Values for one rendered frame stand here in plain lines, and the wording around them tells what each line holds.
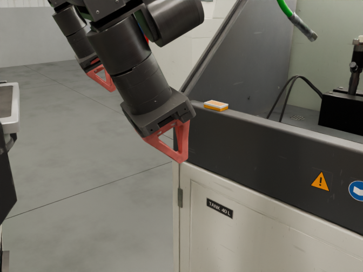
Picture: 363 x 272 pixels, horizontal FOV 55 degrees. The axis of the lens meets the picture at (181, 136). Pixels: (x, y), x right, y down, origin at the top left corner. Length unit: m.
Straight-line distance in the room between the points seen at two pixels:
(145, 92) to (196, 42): 3.22
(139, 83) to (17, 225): 1.88
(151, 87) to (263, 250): 0.57
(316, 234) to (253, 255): 0.19
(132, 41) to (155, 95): 0.07
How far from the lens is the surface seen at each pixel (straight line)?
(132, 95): 0.40
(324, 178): 0.71
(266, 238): 0.85
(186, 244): 1.07
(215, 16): 3.68
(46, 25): 7.21
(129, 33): 0.39
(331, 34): 1.23
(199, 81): 0.91
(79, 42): 0.81
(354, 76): 0.91
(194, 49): 3.60
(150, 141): 0.43
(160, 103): 0.41
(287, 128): 0.73
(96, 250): 1.90
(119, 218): 2.10
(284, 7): 0.84
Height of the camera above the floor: 1.20
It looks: 22 degrees down
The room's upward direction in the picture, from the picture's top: straight up
